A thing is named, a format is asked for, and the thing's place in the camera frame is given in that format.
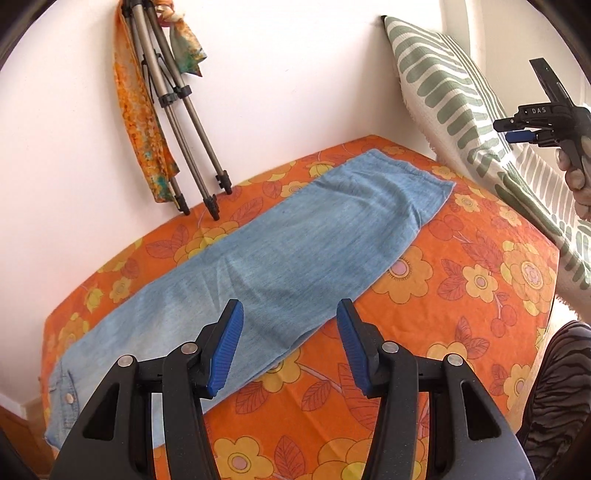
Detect light blue denim pants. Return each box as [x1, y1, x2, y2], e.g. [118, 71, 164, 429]
[44, 148, 457, 450]

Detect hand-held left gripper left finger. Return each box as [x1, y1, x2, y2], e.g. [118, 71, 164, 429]
[54, 299, 245, 480]

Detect orange patterned scarf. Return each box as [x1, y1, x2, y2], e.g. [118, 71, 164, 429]
[113, 0, 208, 206]

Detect person's zebra striped clothing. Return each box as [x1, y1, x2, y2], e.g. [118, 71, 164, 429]
[515, 320, 591, 480]

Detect grey metal tripod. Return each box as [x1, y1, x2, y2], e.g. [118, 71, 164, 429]
[121, 0, 234, 220]

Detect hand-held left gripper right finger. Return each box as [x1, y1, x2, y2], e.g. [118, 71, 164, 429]
[336, 298, 536, 480]

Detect green white striped cushion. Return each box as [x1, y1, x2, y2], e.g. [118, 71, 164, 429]
[382, 15, 591, 305]

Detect person's right hand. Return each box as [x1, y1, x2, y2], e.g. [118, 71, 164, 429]
[556, 148, 591, 208]

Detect orange floral tablecloth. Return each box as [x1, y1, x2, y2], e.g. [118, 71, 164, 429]
[41, 134, 561, 480]

